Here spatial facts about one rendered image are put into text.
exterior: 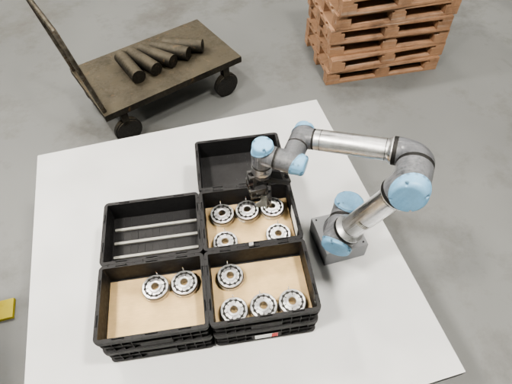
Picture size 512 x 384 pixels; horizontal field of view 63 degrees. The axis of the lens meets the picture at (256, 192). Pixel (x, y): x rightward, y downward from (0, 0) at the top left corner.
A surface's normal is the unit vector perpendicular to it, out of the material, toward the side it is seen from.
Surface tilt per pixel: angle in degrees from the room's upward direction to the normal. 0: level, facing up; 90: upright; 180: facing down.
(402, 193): 82
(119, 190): 0
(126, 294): 0
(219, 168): 0
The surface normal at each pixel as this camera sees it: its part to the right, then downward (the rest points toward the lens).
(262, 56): -0.02, -0.61
